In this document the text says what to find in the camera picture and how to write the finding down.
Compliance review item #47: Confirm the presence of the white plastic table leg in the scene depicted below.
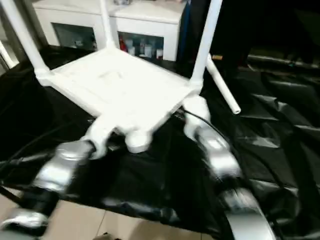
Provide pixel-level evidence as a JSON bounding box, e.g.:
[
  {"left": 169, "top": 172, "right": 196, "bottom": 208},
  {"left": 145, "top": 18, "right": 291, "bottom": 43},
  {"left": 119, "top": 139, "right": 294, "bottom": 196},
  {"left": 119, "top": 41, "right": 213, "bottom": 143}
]
[
  {"left": 0, "top": 0, "right": 51, "bottom": 86},
  {"left": 189, "top": 0, "right": 224, "bottom": 94},
  {"left": 205, "top": 55, "right": 242, "bottom": 116},
  {"left": 99, "top": 0, "right": 116, "bottom": 52}
]

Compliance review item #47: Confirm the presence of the black work mat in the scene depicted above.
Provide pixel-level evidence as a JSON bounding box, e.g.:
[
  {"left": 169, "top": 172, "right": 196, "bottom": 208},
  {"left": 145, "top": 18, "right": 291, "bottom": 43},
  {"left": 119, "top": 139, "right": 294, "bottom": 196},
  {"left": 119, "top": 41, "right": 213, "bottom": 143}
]
[{"left": 0, "top": 46, "right": 320, "bottom": 240}]

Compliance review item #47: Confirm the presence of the black left robot foot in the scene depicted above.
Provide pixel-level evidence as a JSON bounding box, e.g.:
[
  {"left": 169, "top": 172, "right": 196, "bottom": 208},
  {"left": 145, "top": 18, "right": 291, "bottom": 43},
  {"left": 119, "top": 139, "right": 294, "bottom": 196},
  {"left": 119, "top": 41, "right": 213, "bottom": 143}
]
[{"left": 95, "top": 231, "right": 116, "bottom": 240}]

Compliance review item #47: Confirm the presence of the red package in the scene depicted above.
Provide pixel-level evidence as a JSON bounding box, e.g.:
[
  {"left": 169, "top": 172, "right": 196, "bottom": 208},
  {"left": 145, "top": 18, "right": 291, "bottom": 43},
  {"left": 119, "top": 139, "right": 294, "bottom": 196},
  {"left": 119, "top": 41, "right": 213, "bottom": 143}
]
[{"left": 118, "top": 35, "right": 128, "bottom": 51}]

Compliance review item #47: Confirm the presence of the black box with yellow label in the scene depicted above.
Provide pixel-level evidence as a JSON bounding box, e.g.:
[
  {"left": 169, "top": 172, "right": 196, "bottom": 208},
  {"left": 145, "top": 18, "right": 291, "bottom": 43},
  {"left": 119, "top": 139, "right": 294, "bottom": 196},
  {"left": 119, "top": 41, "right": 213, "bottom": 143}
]
[{"left": 175, "top": 0, "right": 251, "bottom": 69}]

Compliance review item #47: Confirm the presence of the white glass-door cabinet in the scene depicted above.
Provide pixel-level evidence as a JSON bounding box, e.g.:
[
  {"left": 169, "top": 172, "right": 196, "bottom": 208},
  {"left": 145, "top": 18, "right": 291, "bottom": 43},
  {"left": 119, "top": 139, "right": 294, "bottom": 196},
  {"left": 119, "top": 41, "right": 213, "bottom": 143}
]
[{"left": 33, "top": 0, "right": 183, "bottom": 63}]

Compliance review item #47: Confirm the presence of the grey curtain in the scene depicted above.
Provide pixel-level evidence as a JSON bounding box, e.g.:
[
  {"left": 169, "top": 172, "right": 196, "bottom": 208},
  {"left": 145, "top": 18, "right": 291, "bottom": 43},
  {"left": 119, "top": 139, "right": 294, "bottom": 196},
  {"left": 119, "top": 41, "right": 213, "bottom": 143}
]
[{"left": 23, "top": 0, "right": 50, "bottom": 52}]

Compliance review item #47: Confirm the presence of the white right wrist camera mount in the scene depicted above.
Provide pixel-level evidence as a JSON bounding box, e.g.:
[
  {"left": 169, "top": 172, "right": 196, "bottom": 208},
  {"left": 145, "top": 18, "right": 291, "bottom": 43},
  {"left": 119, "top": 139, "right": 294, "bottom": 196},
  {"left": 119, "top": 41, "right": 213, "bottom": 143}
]
[{"left": 183, "top": 95, "right": 213, "bottom": 136}]

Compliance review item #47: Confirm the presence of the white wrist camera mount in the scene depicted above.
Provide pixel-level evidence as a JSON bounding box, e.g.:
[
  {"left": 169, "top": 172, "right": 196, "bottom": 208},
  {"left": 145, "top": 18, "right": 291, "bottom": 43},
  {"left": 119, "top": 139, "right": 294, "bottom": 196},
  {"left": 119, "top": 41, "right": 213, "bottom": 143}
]
[
  {"left": 183, "top": 95, "right": 213, "bottom": 136},
  {"left": 85, "top": 116, "right": 119, "bottom": 161}
]

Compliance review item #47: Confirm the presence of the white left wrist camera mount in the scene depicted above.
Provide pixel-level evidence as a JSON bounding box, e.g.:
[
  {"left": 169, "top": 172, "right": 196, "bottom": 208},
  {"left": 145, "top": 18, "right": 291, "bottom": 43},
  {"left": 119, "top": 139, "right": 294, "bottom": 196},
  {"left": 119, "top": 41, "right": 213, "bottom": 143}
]
[{"left": 85, "top": 116, "right": 119, "bottom": 161}]

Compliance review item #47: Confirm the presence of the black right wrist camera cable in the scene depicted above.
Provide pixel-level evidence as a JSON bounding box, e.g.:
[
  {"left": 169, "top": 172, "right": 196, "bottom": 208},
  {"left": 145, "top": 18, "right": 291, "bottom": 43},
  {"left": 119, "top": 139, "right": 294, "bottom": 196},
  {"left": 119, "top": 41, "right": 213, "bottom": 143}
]
[{"left": 184, "top": 110, "right": 286, "bottom": 240}]

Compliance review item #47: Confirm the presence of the dark metal rail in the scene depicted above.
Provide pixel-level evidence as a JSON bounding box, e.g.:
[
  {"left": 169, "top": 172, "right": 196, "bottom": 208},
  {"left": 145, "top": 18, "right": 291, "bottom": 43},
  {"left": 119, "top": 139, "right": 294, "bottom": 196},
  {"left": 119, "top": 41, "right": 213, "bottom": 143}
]
[{"left": 246, "top": 54, "right": 320, "bottom": 70}]

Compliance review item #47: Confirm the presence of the white window frame bar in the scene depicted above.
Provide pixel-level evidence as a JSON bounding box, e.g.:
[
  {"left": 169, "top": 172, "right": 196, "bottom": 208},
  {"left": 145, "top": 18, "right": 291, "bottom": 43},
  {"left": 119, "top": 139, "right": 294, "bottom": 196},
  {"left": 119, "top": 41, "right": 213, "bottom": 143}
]
[{"left": 0, "top": 40, "right": 14, "bottom": 70}]

